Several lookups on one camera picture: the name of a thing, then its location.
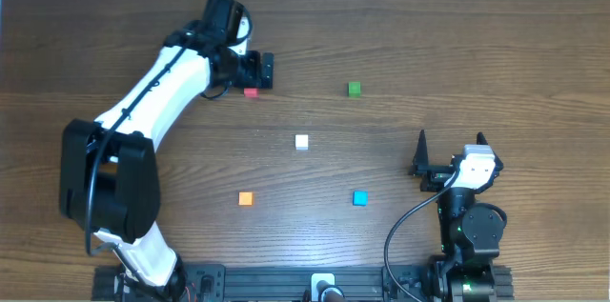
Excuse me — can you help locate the mounting rail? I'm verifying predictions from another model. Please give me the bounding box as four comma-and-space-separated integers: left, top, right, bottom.
92, 263, 516, 302

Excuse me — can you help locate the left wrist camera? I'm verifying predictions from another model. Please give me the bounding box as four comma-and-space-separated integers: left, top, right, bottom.
236, 14, 253, 55

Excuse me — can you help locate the black cable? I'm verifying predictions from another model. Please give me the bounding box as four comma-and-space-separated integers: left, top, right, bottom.
383, 168, 461, 302
84, 0, 234, 258

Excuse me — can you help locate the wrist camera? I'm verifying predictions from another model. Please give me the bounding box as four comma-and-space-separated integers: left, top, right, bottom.
451, 144, 497, 190
236, 14, 253, 55

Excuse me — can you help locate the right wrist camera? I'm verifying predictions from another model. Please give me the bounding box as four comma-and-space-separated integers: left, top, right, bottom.
451, 144, 497, 190

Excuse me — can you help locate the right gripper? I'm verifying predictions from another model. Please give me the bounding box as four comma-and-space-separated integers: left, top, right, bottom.
409, 129, 505, 193

